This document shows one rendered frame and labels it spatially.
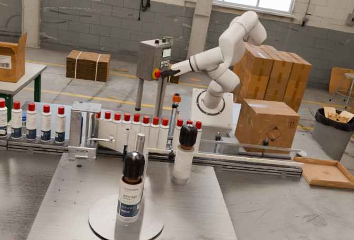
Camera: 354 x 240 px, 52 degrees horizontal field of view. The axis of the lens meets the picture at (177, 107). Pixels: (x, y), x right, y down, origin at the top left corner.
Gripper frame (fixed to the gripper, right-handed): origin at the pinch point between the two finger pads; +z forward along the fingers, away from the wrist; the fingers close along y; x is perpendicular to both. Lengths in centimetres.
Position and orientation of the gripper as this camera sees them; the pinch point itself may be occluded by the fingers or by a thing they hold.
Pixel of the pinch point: (164, 74)
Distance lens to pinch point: 190.8
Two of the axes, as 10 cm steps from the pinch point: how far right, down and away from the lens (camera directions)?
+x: 3.6, 9.0, 2.5
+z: -9.2, 2.9, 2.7
